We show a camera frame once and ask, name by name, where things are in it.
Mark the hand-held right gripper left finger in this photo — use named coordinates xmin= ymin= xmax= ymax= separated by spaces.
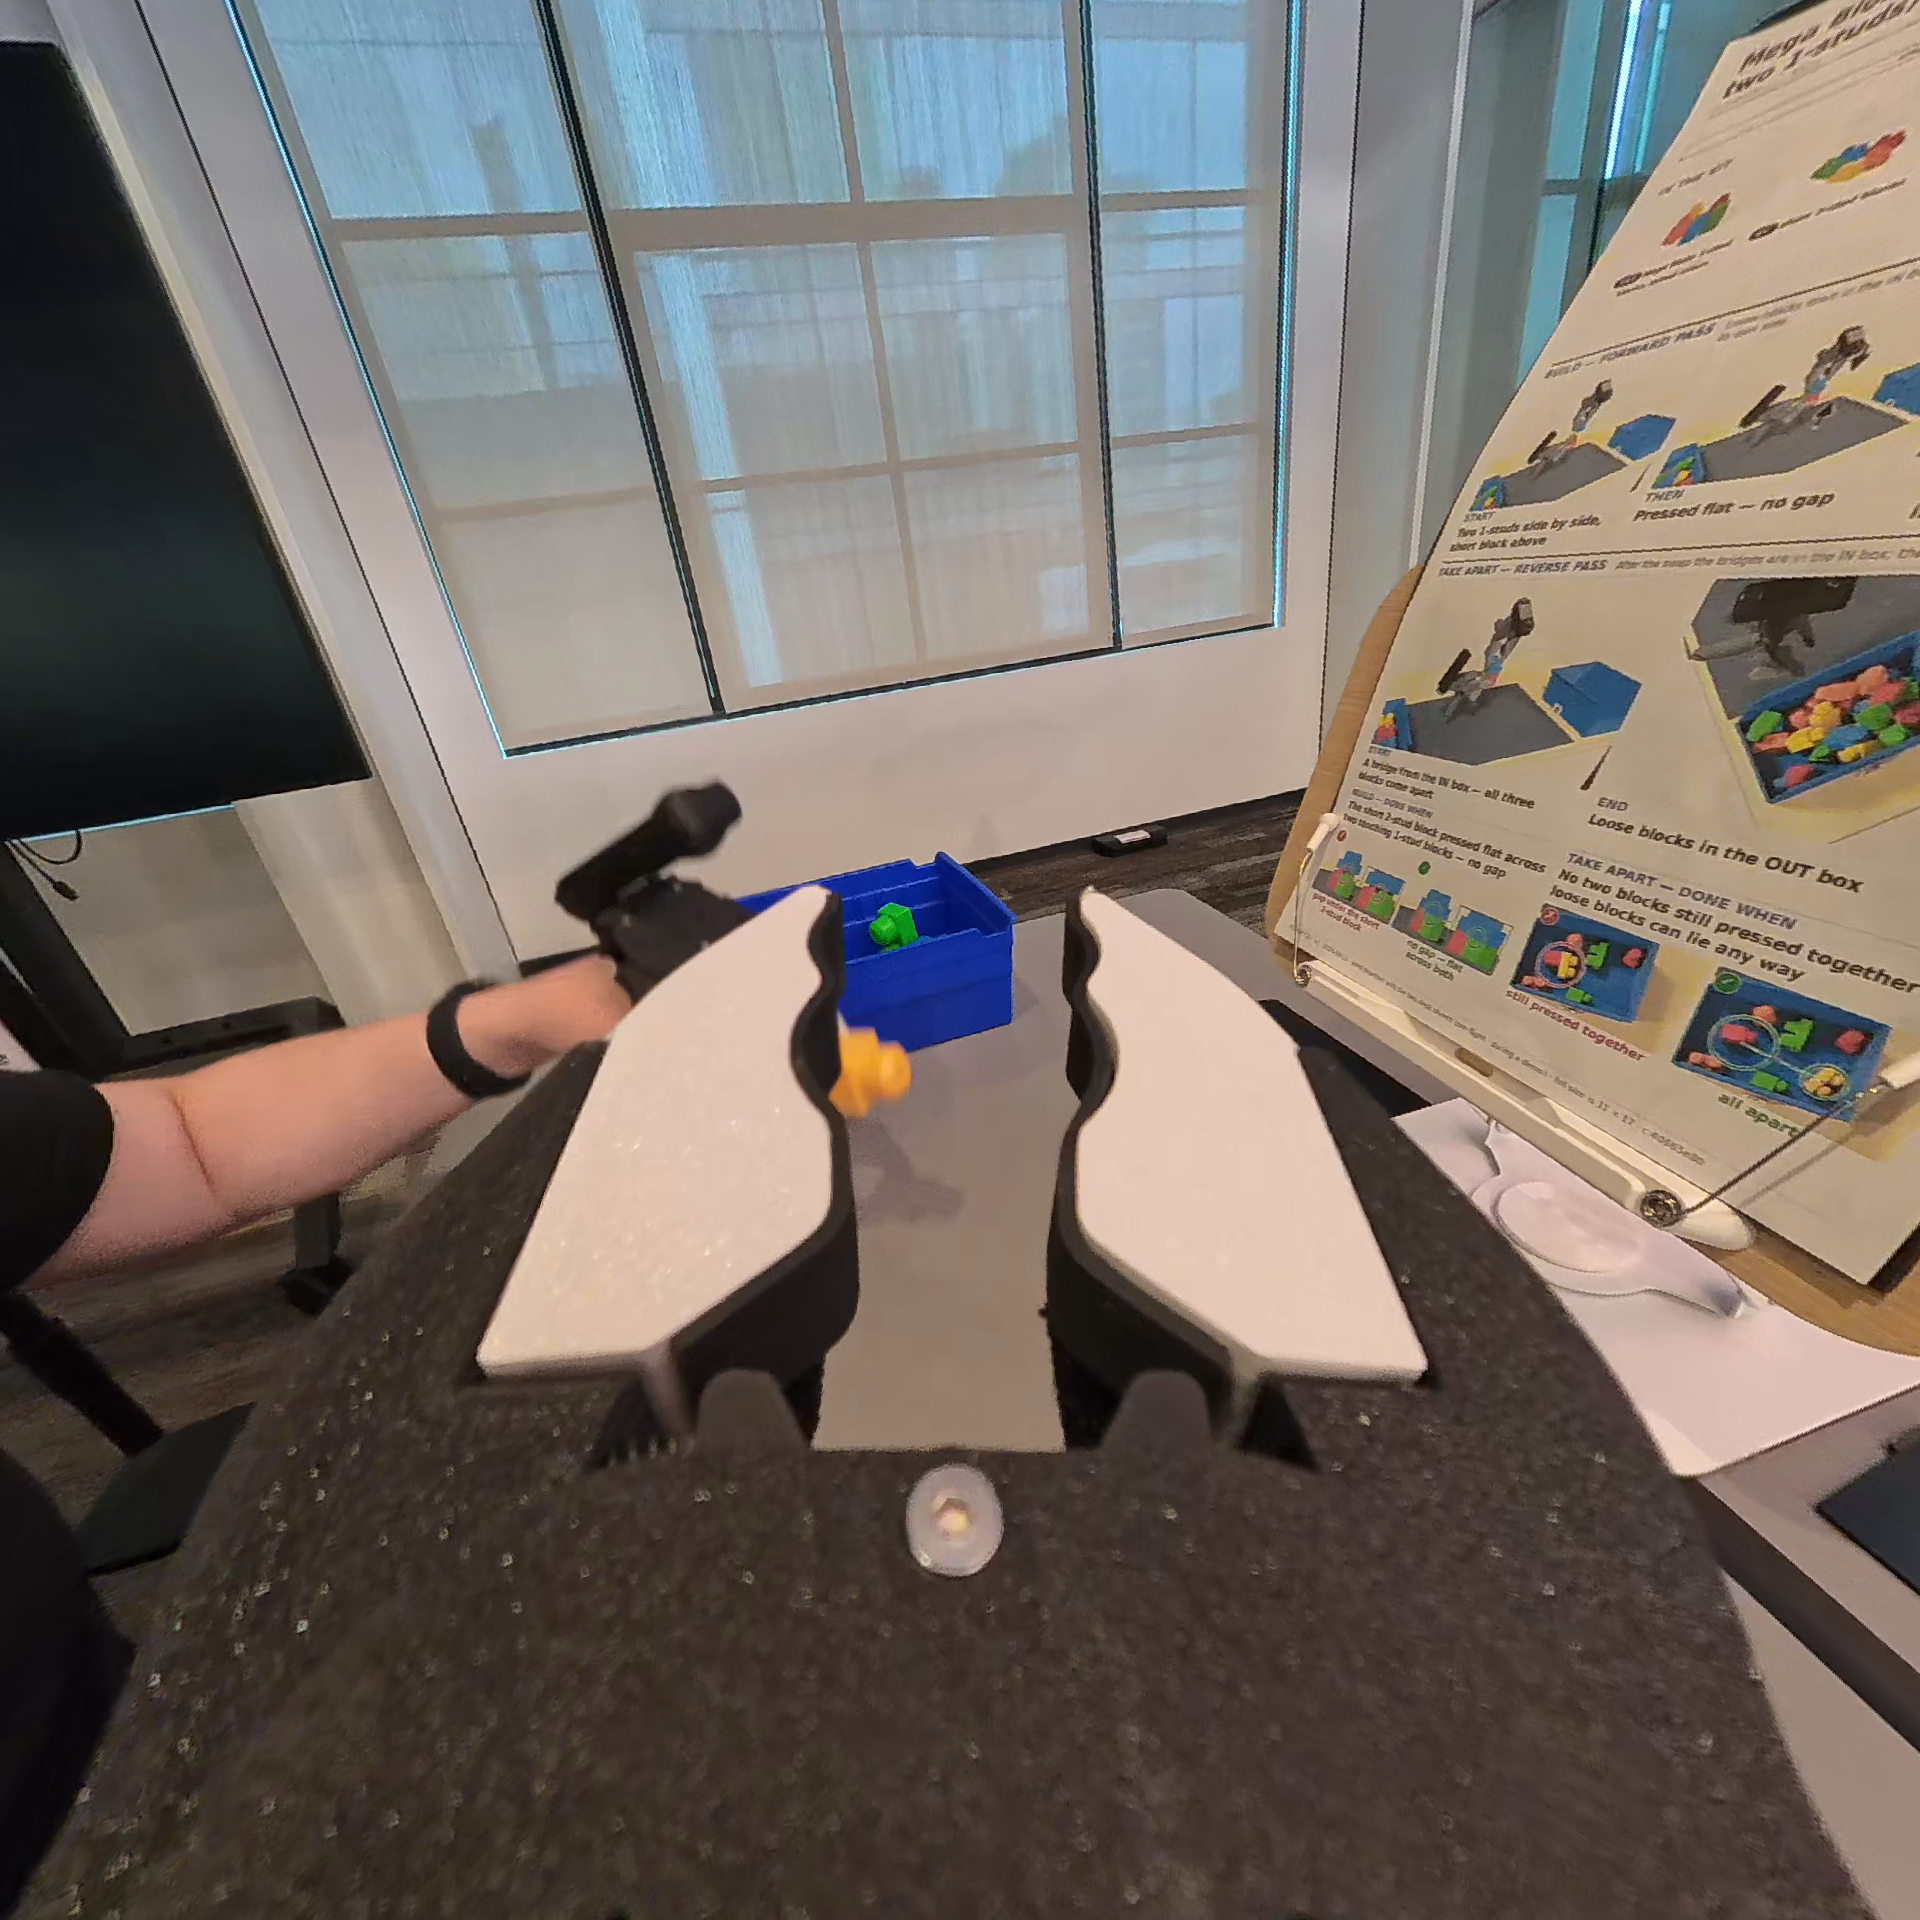
xmin=475 ymin=883 xmax=861 ymax=1445

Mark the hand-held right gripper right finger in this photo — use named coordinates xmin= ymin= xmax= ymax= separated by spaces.
xmin=1046 ymin=889 xmax=1431 ymax=1445

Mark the orange one-stud block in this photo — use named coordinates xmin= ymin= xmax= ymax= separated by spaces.
xmin=828 ymin=1025 xmax=914 ymax=1122

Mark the blue plastic bin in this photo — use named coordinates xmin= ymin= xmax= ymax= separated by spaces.
xmin=735 ymin=852 xmax=1016 ymax=1053

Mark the person's left forearm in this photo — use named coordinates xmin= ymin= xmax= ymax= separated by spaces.
xmin=30 ymin=1022 xmax=451 ymax=1292

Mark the black desk inlay panel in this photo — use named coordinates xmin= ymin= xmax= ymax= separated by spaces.
xmin=1256 ymin=997 xmax=1359 ymax=1071

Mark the grey desk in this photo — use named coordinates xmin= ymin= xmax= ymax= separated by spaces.
xmin=817 ymin=889 xmax=1920 ymax=1920

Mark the person's left hand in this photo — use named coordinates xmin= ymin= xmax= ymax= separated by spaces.
xmin=514 ymin=954 xmax=636 ymax=1075

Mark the black wristwatch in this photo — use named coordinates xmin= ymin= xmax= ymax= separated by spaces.
xmin=427 ymin=979 xmax=529 ymax=1101

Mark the rounded wooden board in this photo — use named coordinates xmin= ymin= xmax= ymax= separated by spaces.
xmin=1264 ymin=563 xmax=1920 ymax=1363

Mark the large gridded window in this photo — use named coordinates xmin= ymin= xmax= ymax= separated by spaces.
xmin=225 ymin=0 xmax=1300 ymax=757

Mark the person's black jacket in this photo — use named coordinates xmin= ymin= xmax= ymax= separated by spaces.
xmin=0 ymin=1070 xmax=138 ymax=1920

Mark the black monitor screen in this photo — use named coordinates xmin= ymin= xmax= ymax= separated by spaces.
xmin=0 ymin=42 xmax=375 ymax=843

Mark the dark blue flat panel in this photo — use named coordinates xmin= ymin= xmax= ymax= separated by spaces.
xmin=1815 ymin=1432 xmax=1920 ymax=1578

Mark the printed instruction sheet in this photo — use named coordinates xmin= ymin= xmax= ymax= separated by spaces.
xmin=1275 ymin=0 xmax=1920 ymax=1286

